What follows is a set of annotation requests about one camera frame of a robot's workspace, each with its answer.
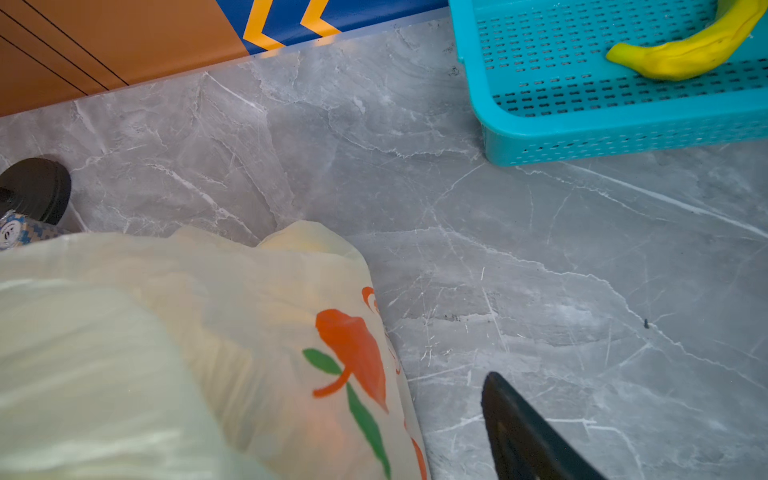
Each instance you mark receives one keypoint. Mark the yellow banana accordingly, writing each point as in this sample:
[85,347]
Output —
[698,54]

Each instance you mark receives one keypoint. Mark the yellowish printed plastic bag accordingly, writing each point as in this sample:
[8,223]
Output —
[196,357]

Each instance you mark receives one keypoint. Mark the black microphone on stand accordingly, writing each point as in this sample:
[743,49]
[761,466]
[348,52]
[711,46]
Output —
[38,188]

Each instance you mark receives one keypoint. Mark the teal plastic basket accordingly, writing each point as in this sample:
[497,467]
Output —
[542,89]

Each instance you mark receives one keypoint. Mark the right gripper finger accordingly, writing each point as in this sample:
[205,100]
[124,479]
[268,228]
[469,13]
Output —
[523,444]

